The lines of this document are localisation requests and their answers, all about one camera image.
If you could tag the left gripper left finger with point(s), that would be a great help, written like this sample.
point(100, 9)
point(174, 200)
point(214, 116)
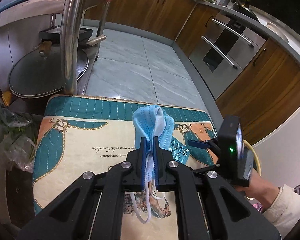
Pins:
point(92, 206)

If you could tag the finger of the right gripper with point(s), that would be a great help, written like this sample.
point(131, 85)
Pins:
point(198, 144)

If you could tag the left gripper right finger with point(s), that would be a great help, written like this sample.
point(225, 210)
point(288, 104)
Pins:
point(208, 207)

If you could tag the blue foil sachet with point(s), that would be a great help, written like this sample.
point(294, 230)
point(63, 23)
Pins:
point(179, 151)

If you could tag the blue surgical face mask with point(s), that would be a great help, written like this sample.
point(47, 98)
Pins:
point(153, 126)

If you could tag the wooden kitchen cabinets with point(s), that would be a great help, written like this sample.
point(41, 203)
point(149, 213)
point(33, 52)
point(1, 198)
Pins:
point(146, 58)

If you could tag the person's right hand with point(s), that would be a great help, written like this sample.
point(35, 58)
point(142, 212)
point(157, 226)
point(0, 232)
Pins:
point(262, 190)

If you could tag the teal bin with yellow rim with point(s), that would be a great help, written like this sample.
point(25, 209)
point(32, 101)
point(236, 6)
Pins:
point(256, 158)

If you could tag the teal and cream quilted mat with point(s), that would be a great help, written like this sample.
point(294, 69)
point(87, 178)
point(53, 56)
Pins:
point(83, 134)

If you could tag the bag of green vegetables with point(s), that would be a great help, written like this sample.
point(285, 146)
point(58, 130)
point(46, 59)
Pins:
point(18, 140)

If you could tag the stainless steel oven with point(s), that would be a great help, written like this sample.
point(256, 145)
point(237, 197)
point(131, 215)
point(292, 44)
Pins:
point(224, 51)

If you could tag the round dark pan lid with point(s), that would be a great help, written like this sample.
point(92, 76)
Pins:
point(35, 77)

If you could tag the stainless steel shelf rack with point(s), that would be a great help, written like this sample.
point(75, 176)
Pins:
point(72, 11)

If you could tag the black pan with wooden handle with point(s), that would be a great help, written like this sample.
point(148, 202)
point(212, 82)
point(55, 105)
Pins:
point(83, 36)

